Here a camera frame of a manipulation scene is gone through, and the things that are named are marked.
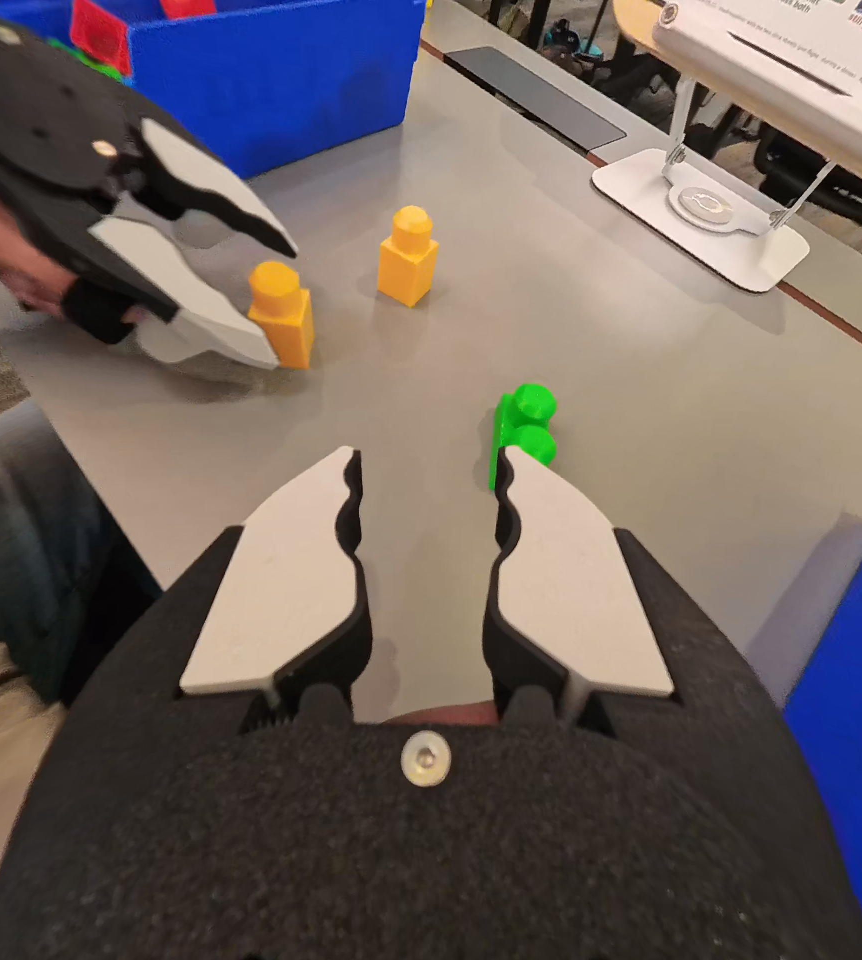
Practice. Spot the black flat panel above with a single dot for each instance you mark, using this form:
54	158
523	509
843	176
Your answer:
536	98

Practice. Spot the person's jeans leg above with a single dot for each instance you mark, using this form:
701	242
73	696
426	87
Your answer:
26	555

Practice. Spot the printed instruction sheet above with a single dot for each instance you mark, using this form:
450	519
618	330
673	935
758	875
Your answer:
791	60

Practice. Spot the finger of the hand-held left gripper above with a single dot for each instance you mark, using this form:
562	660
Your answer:
198	315
198	173

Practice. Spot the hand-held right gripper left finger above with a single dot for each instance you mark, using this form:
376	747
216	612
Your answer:
273	600

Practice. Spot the orange mega block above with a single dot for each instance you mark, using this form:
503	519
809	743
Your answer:
284	323
408	270

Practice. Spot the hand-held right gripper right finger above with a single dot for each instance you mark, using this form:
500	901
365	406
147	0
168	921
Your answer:
581	600

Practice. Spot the person's left hand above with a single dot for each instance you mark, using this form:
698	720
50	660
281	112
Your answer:
3	248

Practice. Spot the pile of colourful blocks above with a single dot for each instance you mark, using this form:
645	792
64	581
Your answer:
101	38

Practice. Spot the green mega block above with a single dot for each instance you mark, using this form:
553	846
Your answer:
524	435

